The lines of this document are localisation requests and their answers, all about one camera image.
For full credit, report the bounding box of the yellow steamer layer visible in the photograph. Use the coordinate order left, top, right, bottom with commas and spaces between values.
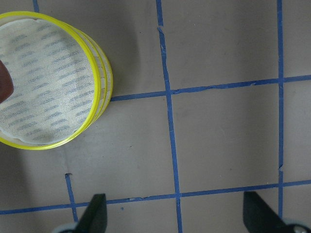
0, 11, 101, 150
54, 20, 113, 135

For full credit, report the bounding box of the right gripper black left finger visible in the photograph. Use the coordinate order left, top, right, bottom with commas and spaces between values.
73, 194, 107, 233

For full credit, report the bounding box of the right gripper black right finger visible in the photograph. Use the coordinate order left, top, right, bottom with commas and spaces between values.
243, 191, 298, 233

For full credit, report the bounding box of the brown bun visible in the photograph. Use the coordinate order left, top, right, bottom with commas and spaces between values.
0, 61, 14, 103

